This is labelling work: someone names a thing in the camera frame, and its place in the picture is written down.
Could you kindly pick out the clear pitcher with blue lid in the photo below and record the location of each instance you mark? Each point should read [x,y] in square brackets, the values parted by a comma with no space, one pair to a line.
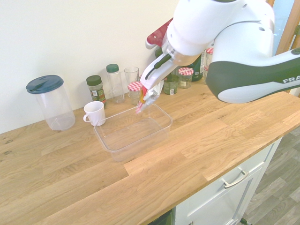
[56,103]

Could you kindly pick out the red and white appliance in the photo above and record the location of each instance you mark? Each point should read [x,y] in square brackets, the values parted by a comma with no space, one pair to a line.
[158,35]

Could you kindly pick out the dark green bottle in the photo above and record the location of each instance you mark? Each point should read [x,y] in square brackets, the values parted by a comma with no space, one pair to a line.
[197,69]

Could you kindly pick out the tall clear jar green lid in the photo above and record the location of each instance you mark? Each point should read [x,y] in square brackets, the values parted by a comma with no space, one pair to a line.
[115,84]

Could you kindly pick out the clear plastic rectangular container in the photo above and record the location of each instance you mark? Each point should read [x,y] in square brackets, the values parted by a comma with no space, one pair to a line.
[133,133]

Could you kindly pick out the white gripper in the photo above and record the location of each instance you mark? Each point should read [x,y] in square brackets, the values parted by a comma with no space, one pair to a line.
[155,75]

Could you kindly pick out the dark green glass jar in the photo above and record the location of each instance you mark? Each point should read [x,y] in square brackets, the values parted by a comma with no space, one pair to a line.
[171,85]

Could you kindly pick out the spice jar with dark lid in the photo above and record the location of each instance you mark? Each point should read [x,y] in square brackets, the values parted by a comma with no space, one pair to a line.
[97,90]

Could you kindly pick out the white ceramic mug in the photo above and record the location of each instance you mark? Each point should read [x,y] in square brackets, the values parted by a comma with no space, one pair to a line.
[95,113]

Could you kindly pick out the clear drinking glass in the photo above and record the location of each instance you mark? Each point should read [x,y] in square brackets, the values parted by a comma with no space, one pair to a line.
[131,75]

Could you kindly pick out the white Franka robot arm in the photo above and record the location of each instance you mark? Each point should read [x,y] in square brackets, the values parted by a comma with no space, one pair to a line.
[236,47]

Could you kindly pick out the glass jar red gingham lid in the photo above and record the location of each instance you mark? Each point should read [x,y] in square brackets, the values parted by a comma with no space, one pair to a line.
[134,90]
[209,57]
[185,77]

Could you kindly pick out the red chip bag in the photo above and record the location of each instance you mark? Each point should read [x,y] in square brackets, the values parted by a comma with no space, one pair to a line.
[150,95]

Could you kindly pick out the wooden door frame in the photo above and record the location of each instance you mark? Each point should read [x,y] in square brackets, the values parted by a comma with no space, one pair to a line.
[287,28]

